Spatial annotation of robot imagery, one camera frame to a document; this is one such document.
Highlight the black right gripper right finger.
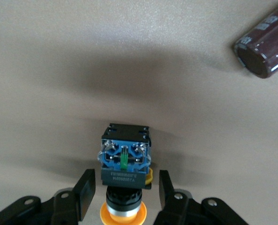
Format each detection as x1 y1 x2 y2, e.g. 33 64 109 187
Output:
153 169 250 225

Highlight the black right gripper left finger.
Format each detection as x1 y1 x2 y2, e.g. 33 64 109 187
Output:
0 168 97 225

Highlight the yellow push button switch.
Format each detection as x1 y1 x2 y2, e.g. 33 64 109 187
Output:
97 123 154 225

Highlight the maroon cylindrical capacitor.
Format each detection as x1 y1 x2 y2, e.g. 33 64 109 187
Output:
231 0 278 79

